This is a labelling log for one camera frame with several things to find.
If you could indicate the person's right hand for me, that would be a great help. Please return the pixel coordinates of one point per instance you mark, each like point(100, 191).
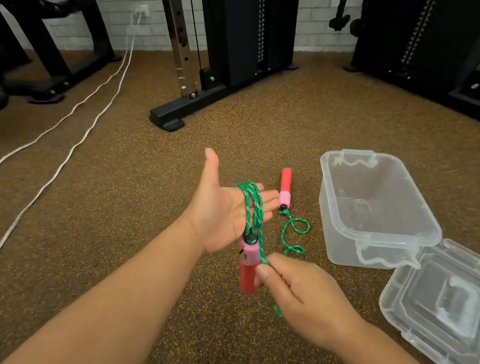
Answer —
point(310, 304)

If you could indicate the person's left hand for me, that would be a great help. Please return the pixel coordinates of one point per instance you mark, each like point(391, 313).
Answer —
point(213, 214)

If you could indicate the person's left thumb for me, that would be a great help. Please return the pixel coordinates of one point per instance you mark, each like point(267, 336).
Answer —
point(211, 168)

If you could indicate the person's right thumb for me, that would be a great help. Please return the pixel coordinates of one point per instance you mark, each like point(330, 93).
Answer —
point(275, 284)

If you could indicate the person's right forearm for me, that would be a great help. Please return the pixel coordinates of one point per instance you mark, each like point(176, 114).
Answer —
point(382, 356)

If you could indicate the person's left forearm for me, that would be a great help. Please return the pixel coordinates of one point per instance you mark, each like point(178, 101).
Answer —
point(88, 345)

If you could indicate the clear plastic storage container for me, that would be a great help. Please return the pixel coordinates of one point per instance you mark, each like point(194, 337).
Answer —
point(372, 207)

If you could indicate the black weight stack tower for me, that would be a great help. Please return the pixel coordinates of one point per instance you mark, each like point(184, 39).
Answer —
point(235, 23)
point(435, 29)

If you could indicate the clear plastic container lid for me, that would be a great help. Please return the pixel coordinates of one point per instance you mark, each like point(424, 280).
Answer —
point(452, 309)

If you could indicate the white wall socket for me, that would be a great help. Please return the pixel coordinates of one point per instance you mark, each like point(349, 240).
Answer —
point(142, 11)

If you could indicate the black gym bench frame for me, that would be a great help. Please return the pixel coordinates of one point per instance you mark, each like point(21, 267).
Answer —
point(57, 40)

